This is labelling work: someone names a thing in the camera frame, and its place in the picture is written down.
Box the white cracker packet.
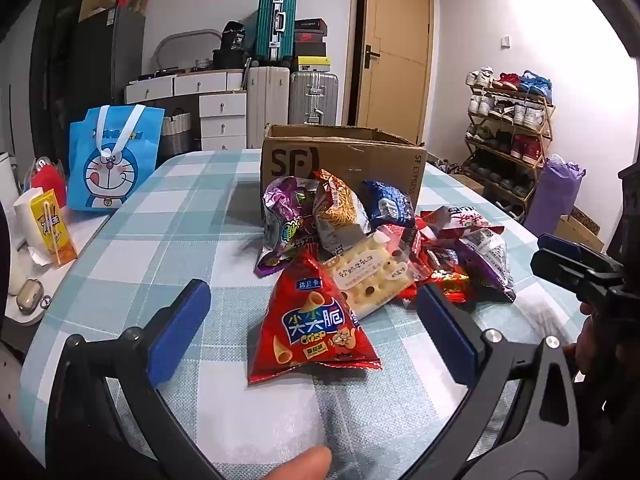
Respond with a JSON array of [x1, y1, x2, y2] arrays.
[[320, 232, 418, 321]]

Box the wooden shoe rack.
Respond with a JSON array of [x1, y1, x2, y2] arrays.
[[462, 67, 556, 223]]

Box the dark red snack packet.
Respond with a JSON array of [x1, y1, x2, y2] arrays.
[[412, 232, 461, 281]]

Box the white side table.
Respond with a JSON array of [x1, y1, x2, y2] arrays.
[[2, 200, 121, 331]]

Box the black storage box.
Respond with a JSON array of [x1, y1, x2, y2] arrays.
[[212, 49, 251, 70]]

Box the patterned cardboard box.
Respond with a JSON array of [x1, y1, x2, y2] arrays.
[[555, 207, 606, 253]]

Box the purple gift bag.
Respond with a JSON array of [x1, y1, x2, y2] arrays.
[[525, 155, 586, 236]]

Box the grey arched frame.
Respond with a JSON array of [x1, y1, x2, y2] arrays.
[[152, 30, 223, 63]]

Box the small plain cardboard box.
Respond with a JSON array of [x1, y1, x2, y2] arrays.
[[452, 174, 486, 196]]

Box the wooden door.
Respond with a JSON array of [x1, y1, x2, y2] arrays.
[[352, 0, 435, 133]]

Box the white suitcase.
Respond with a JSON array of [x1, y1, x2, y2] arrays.
[[247, 65, 291, 148]]

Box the silver suitcase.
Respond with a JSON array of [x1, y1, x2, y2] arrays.
[[289, 71, 340, 127]]

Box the white tissue roll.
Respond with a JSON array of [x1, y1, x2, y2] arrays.
[[12, 187, 46, 251]]

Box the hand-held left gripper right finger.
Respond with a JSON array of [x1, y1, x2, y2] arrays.
[[400, 284, 583, 480]]

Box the teal suitcase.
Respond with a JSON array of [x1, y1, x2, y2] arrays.
[[255, 0, 298, 63]]

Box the blue cartoon tote bag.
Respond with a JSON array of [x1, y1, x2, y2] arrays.
[[67, 104, 166, 211]]

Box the purple snack bag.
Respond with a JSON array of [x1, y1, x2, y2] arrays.
[[254, 176, 321, 278]]

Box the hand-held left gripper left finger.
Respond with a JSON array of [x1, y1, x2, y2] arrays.
[[45, 279, 221, 480]]

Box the blue plaid tablecloth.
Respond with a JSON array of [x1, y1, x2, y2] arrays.
[[20, 147, 586, 480]]

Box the pile of black white shoes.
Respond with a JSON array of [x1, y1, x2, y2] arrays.
[[430, 157, 471, 176]]

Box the orange noodle snack bag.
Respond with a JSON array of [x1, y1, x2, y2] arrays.
[[312, 168, 371, 253]]

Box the brown cardboard box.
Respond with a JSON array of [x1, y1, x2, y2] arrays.
[[260, 123, 427, 226]]

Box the black printed bag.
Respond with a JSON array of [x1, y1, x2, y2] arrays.
[[221, 21, 249, 52]]

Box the person's left hand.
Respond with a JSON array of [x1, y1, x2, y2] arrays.
[[250, 446, 333, 480]]

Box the white drawer desk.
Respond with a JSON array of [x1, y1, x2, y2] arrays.
[[125, 70, 248, 151]]

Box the woven laundry basket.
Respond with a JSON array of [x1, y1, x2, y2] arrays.
[[160, 110, 192, 156]]

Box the beige earbud case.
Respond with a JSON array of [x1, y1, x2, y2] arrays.
[[15, 278, 53, 313]]

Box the blue snack packet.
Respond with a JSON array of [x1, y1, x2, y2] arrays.
[[361, 179, 417, 233]]

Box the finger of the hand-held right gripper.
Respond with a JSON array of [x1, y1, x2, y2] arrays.
[[537, 233, 608, 267], [530, 247, 628, 311]]

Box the yellow drink carton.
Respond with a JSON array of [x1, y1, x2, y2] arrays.
[[29, 188, 78, 267]]

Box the yellow black shoe box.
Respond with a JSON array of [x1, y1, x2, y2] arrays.
[[291, 56, 332, 73]]

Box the red pouch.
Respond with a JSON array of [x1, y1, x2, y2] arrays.
[[30, 157, 68, 208]]

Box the rows of assorted shoes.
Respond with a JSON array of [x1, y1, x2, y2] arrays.
[[465, 66, 553, 211]]

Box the dark grey refrigerator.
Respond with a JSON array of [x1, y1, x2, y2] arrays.
[[32, 7, 147, 171]]

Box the purple white snack packet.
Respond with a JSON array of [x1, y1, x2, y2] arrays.
[[457, 227, 517, 303]]

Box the red cone snack bag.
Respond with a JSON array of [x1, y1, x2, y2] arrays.
[[247, 247, 383, 386]]

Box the person's right hand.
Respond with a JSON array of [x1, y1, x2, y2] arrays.
[[561, 305, 608, 396]]

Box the red white snack bag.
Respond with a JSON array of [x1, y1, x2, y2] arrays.
[[415, 205, 505, 246]]

